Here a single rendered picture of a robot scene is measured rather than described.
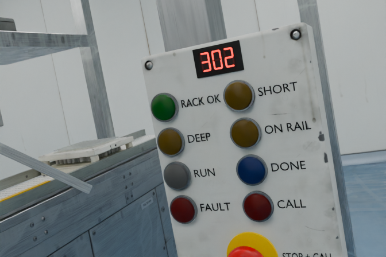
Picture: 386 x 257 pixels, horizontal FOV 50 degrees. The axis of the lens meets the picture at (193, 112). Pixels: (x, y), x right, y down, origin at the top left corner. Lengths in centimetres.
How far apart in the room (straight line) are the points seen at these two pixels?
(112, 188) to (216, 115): 106
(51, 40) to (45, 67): 386
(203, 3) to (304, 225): 25
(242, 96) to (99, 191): 104
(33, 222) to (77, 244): 25
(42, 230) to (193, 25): 85
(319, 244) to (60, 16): 472
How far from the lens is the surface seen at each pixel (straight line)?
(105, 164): 141
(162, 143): 43
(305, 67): 38
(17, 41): 116
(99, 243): 147
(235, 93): 39
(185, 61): 41
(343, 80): 422
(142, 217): 168
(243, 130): 39
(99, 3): 479
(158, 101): 42
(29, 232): 117
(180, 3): 48
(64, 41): 129
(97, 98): 191
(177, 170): 43
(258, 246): 43
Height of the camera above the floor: 107
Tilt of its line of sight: 4 degrees down
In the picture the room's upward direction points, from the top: 10 degrees counter-clockwise
